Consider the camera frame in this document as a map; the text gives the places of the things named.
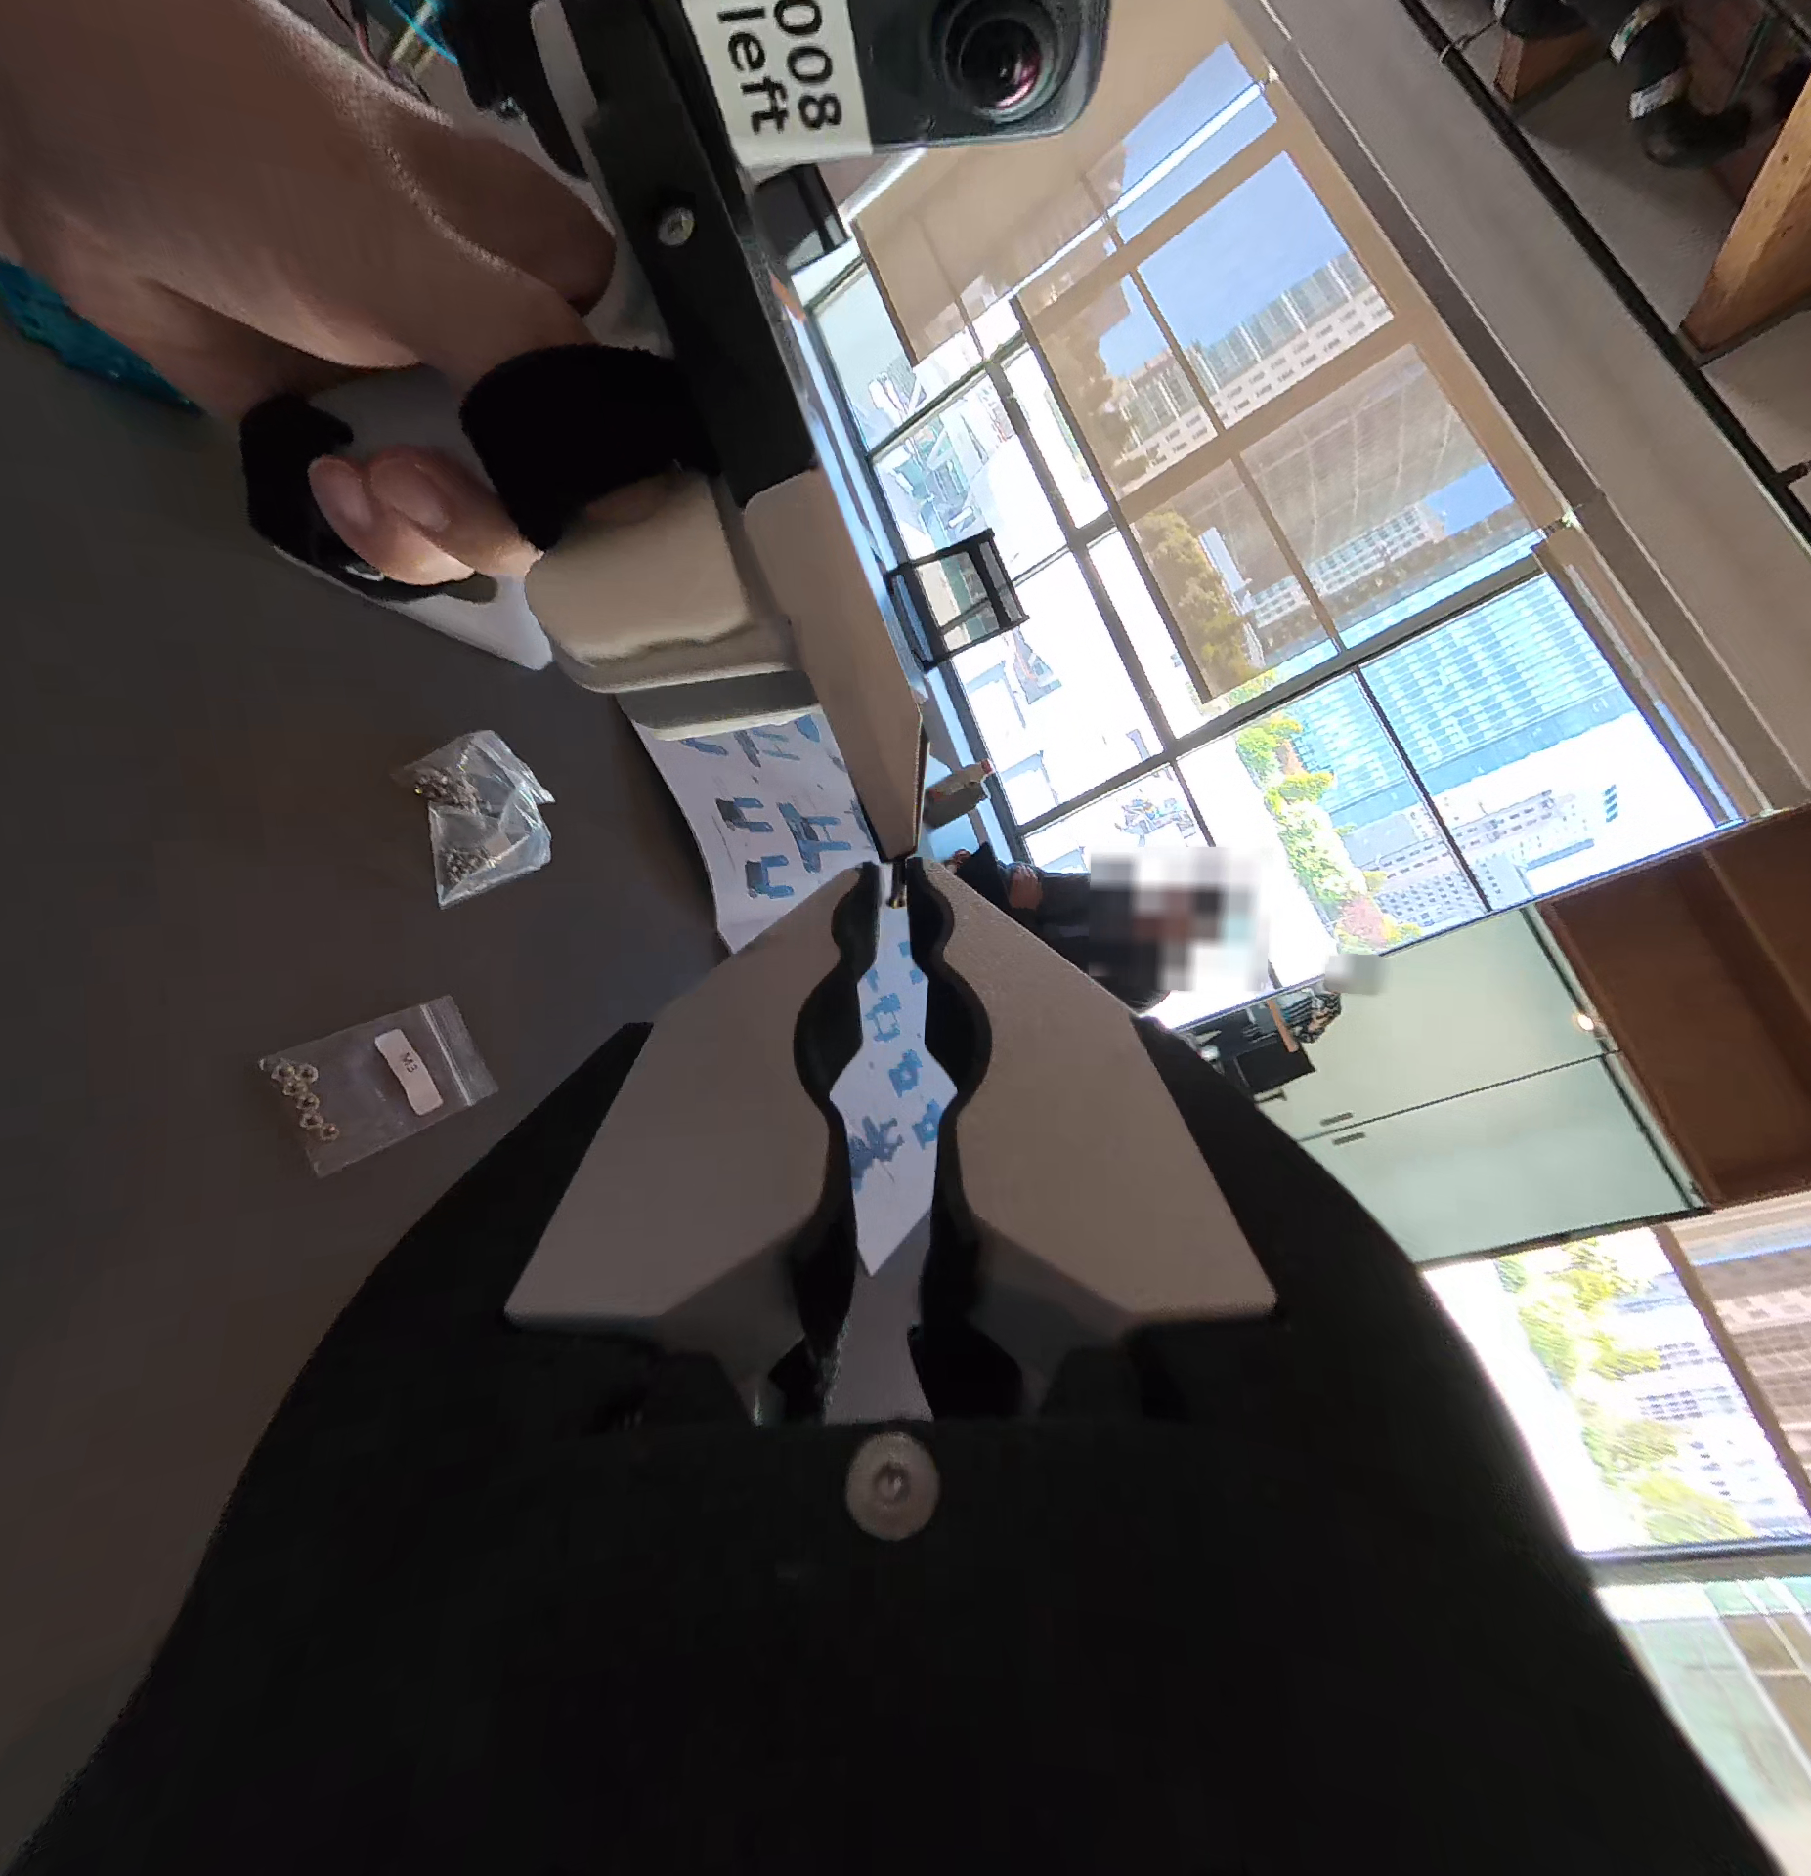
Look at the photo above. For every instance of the blue perforated metal bracket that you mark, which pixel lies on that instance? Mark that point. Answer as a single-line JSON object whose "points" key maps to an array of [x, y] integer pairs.
{"points": [[67, 332]]}

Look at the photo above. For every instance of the labelled clear bag of nuts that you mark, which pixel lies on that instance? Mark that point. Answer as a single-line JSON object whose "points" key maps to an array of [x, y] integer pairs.
{"points": [[377, 1093]]}

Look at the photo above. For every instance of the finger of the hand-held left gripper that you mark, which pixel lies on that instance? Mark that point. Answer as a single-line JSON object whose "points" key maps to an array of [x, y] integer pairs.
{"points": [[846, 633]]}

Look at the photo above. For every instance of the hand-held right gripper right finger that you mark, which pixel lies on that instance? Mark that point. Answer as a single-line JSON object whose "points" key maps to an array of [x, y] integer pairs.
{"points": [[1111, 1173]]}

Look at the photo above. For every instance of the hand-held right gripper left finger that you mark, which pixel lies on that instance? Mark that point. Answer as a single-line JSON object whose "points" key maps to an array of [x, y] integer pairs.
{"points": [[670, 1173]]}

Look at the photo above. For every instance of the person's left hand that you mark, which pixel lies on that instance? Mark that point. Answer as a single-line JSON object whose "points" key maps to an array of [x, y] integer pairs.
{"points": [[230, 190]]}

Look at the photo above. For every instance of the dark desk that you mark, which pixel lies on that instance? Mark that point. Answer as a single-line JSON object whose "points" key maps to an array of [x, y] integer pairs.
{"points": [[187, 882]]}

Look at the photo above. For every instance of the glass partition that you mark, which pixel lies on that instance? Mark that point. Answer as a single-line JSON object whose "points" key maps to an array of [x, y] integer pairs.
{"points": [[1475, 1085]]}

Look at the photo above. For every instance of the clear bag of screws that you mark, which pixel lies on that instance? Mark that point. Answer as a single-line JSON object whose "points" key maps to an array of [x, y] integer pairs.
{"points": [[457, 770], [494, 859]]}

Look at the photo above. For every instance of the black frame stand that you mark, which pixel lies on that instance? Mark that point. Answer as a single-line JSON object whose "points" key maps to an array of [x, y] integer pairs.
{"points": [[955, 603]]}

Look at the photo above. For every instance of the white assembly instruction booklet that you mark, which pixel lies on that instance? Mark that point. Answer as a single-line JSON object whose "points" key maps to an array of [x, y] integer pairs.
{"points": [[773, 864]]}

